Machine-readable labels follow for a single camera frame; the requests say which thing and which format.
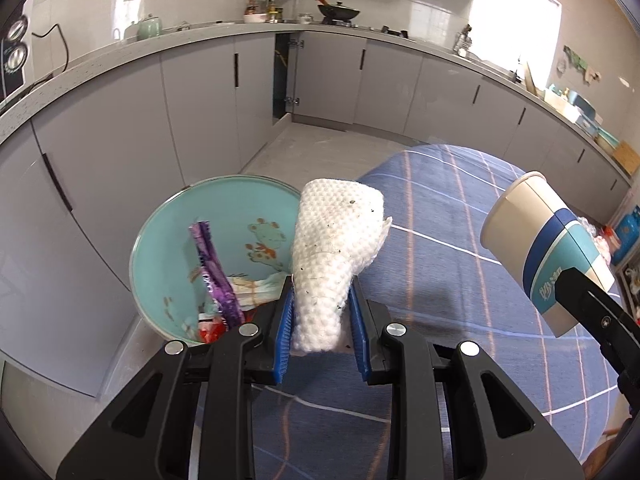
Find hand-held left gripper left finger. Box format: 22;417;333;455
56;275;296;480

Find cardboard box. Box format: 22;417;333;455
611;141;640;173

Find grey kitchen cabinets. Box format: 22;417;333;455
0;22;632;400

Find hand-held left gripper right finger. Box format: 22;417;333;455
347;276;586;480

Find pale green teapot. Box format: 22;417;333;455
137;14;166;41

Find wooden cutting board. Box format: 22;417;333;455
520;62;543;93

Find teal plastic containers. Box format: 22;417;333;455
595;127;621;153

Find blue basin on white box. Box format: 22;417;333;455
545;85;603;126

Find red snack wrapper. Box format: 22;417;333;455
196;312;228;343

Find wall decoration stickers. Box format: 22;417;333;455
562;45;603;83

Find black appliance with round knobs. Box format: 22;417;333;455
0;7;31;103

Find bright window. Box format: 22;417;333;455
472;0;561;73

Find black power cable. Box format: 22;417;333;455
32;24;68;78

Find white blue paper cup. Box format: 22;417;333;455
480;170;616;339

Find white dimpled paper towel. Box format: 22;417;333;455
290;178;393;353

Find black wok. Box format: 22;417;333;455
314;0;361;21

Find gas stove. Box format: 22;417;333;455
320;17;408;38

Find blue gas cylinder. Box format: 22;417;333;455
614;204;640;261

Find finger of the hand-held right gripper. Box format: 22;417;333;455
555;266;640;411

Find white printed plastic bag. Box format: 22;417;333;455
227;272;288;311

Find purple snack wrapper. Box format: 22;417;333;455
187;220;246;331

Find teal plastic waste bin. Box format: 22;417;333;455
129;174;303;346

